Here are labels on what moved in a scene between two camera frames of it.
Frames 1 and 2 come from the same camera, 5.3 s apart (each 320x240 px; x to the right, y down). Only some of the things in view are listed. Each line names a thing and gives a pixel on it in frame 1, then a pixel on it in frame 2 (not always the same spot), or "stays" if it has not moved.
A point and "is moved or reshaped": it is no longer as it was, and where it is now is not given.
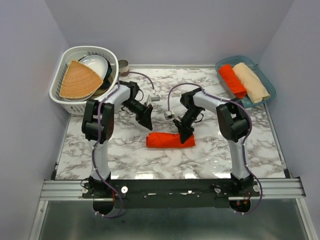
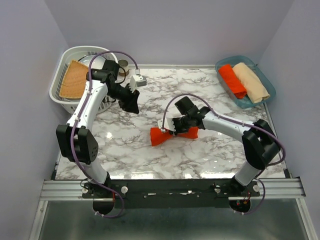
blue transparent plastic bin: x=245 y=80 stays
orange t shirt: x=159 y=140 is moved or reshaped
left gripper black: x=144 y=117 -> x=130 y=103
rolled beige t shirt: x=255 y=89 stays
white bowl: x=96 y=62 stays
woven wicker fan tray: x=79 y=81 stays
